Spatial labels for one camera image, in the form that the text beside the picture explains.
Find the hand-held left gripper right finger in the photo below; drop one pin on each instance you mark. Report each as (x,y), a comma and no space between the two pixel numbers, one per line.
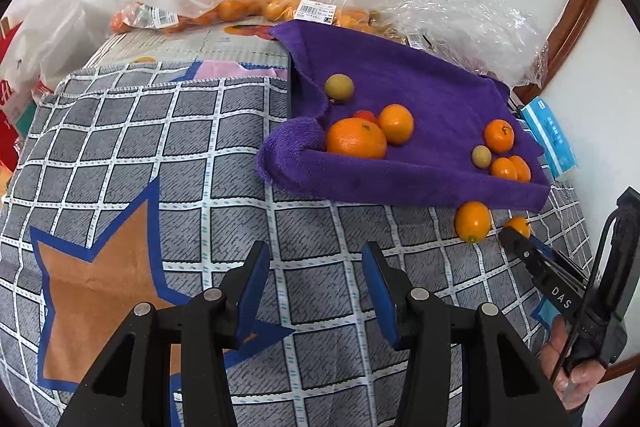
(380,302)

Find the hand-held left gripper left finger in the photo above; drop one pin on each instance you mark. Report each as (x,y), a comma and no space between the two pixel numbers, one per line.
(250,292)

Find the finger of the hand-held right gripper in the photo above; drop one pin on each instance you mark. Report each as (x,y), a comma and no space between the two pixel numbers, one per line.
(520,252)
(550,256)

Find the small mandarin orange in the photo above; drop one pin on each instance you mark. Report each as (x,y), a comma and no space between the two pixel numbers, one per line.
(503,168)
(517,224)
(523,168)
(472,221)

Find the small yellow-green plum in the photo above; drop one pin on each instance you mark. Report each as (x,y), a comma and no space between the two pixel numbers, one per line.
(481,156)

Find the mandarin orange with stem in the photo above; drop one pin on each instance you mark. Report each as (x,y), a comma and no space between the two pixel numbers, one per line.
(499,135)

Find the large orange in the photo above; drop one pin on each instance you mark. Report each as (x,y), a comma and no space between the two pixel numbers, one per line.
(356,138)

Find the medium orange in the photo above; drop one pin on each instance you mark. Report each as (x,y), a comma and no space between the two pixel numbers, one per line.
(396,123)

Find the red tomato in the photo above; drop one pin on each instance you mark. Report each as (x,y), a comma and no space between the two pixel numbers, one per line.
(365,115)

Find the purple towel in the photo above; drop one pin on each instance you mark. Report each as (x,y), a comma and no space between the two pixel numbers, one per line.
(420,82)

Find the large yellow-green plum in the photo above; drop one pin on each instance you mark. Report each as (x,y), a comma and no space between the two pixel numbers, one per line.
(339,87)

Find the person's right hand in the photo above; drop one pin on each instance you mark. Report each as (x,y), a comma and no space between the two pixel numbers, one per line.
(557,357)

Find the blue tissue pack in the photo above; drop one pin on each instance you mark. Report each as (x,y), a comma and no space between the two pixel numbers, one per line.
(550,132)

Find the grey checked star mat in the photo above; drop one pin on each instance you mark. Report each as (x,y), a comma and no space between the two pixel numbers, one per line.
(150,157)

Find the crumpled clear plastic bag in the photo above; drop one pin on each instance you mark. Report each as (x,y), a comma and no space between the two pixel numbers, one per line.
(475,17)

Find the printed play mat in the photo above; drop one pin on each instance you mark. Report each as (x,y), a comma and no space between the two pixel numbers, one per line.
(200,47)

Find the white red green carton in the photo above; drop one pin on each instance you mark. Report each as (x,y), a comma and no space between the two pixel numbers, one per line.
(15,97)

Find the white plastic bag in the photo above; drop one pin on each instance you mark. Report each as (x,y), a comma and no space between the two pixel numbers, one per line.
(55,32)

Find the red paper bag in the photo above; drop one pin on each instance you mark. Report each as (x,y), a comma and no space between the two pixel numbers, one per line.
(10,39)

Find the brown wooden door frame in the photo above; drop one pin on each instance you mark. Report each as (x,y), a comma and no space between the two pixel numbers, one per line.
(575,22)

